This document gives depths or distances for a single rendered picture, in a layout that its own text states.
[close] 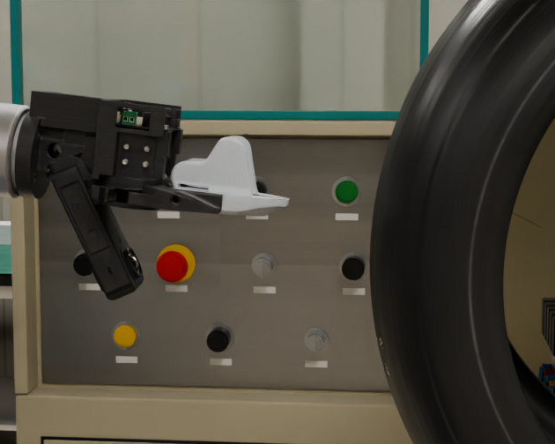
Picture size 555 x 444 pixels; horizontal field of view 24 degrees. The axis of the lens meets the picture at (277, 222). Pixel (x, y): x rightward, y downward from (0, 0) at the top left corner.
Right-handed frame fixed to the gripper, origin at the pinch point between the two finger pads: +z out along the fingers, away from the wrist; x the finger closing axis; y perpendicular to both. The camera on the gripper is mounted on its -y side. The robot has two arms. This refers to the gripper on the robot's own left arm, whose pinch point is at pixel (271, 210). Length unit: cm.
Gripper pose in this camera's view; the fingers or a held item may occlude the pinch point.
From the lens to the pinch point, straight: 101.4
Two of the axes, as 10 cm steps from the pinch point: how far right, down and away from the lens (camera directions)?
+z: 9.9, 1.3, -0.9
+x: 1.0, -1.0, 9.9
